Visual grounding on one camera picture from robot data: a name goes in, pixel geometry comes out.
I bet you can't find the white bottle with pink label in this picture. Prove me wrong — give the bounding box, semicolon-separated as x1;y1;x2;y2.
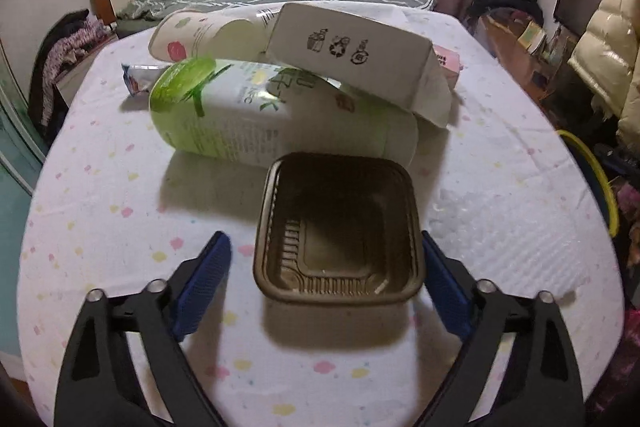
149;4;286;62

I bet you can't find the teal wardrobe door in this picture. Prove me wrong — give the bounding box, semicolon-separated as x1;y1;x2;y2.
0;42;48;358

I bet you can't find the yellow-rimmed bin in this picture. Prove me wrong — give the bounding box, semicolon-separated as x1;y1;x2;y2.
557;129;621;238

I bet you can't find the cream puffer jacket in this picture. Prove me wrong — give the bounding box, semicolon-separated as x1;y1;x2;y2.
567;0;640;148

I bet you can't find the pile of dark clothes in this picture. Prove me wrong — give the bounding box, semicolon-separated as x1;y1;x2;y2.
27;9;108;142

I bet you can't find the white cardboard carton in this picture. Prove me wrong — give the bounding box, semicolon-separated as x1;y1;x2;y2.
264;2;453;128

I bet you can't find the white spotted tablecloth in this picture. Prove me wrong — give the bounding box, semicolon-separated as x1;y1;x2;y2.
17;9;628;427

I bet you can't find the blue and white snack wrapper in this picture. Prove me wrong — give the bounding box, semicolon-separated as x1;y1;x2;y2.
121;63;168;98

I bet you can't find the small pink and white box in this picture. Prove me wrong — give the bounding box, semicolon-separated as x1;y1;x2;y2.
431;44;465;92

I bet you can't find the green and white bottle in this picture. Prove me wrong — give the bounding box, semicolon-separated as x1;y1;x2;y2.
149;58;420;168

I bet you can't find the brown plastic food tray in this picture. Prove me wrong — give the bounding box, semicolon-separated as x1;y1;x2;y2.
252;152;427;305

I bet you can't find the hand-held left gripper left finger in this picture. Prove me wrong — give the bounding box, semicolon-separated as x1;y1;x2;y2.
54;231;233;427

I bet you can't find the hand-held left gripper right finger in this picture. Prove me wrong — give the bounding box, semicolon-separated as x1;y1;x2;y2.
415;229;587;427

